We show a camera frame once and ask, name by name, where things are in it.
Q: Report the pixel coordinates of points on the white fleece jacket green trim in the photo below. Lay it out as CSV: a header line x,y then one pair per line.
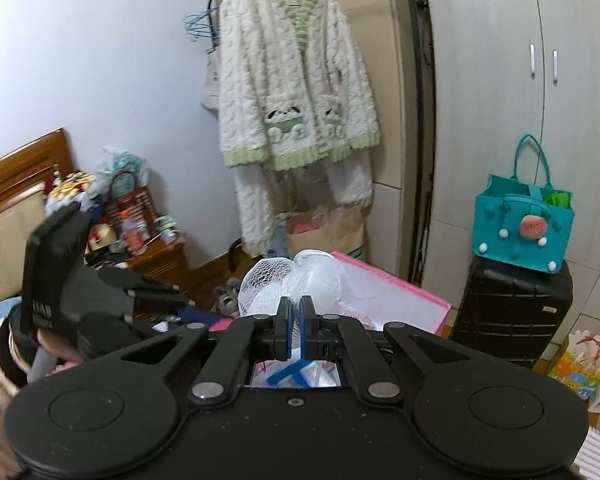
x,y
290,85

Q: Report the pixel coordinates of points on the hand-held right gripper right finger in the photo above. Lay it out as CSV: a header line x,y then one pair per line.
x,y
309,332

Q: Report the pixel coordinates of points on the person's left forearm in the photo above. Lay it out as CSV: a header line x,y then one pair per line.
x,y
0,400

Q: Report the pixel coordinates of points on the colourful gift bag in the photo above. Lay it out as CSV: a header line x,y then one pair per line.
x,y
582,360

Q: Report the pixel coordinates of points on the wooden bed headboard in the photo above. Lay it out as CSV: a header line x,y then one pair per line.
x,y
10,200

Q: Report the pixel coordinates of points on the wooden nightstand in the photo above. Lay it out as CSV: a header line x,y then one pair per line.
x,y
155,260

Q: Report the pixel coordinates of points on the beige wardrobe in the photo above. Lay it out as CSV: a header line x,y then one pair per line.
x,y
505,85

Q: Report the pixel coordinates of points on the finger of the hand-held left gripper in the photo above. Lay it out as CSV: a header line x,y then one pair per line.
x,y
160,305
140,282

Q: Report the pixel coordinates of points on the beige canvas tote bag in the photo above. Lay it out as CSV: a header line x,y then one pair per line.
x,y
211,80

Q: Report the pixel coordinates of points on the white plastic bag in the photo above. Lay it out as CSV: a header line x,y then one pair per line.
x,y
122,165

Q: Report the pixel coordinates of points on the crochet flower bouquet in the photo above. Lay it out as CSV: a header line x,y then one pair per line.
x,y
72,185

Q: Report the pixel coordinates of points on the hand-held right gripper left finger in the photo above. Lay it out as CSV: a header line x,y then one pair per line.
x,y
286,332

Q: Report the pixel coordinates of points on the person's left hand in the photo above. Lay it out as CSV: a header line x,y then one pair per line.
x,y
57,351

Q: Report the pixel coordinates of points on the black suitcase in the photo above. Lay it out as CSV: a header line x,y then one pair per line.
x,y
510,310

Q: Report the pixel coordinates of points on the black folded stand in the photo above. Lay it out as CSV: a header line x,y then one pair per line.
x,y
420,110

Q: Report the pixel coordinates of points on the brown paper bag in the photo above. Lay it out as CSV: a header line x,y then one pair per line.
x,y
252,200
330,232

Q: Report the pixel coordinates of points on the pink cardboard box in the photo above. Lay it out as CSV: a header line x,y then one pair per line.
x,y
405,300

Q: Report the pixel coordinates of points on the teal felt tote bag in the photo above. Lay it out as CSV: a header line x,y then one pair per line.
x,y
520,230

